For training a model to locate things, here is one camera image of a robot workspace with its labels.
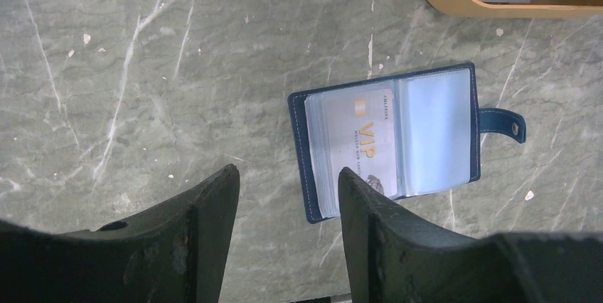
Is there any blue card holder wallet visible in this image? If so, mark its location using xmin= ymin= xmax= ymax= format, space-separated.
xmin=288 ymin=63 xmax=526 ymax=224

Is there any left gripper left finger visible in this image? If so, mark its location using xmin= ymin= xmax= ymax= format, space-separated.
xmin=1 ymin=164 xmax=240 ymax=302

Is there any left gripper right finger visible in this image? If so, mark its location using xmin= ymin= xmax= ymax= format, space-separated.
xmin=338 ymin=169 xmax=602 ymax=302

